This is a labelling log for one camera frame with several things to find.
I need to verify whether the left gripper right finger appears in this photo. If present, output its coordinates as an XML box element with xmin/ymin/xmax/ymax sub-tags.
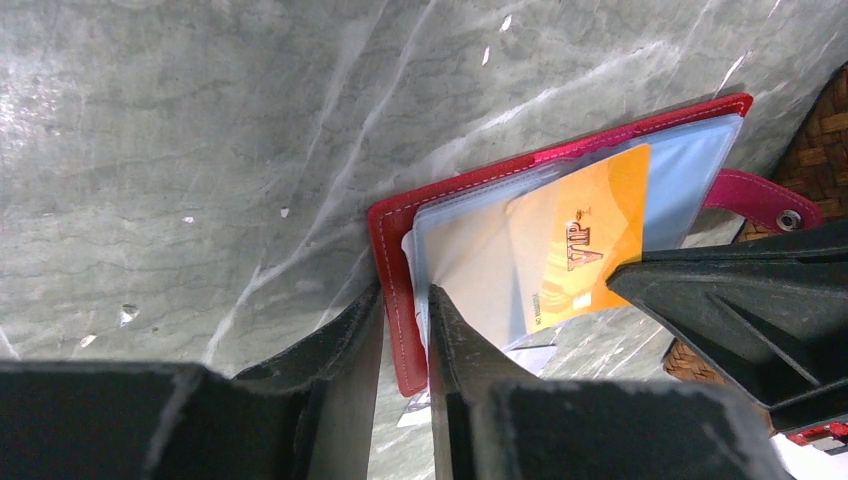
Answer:
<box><xmin>428</xmin><ymin>286</ymin><xmax>787</xmax><ymax>479</ymax></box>

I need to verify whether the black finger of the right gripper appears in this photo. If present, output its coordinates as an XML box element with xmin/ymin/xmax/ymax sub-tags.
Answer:
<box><xmin>607</xmin><ymin>220</ymin><xmax>847</xmax><ymax>431</ymax></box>

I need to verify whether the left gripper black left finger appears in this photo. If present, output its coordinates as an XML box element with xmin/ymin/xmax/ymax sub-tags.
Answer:
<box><xmin>1</xmin><ymin>285</ymin><xmax>383</xmax><ymax>479</ymax></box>

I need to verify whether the red leather card holder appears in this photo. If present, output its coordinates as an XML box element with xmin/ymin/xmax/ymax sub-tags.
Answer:
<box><xmin>367</xmin><ymin>93</ymin><xmax>825</xmax><ymax>397</ymax></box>

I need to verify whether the red tool behind basket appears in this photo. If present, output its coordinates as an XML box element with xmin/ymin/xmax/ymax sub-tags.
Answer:
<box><xmin>786</xmin><ymin>422</ymin><xmax>847</xmax><ymax>456</ymax></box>

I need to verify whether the brown woven basket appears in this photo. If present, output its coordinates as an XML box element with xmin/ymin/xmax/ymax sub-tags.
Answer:
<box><xmin>664</xmin><ymin>67</ymin><xmax>847</xmax><ymax>396</ymax></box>

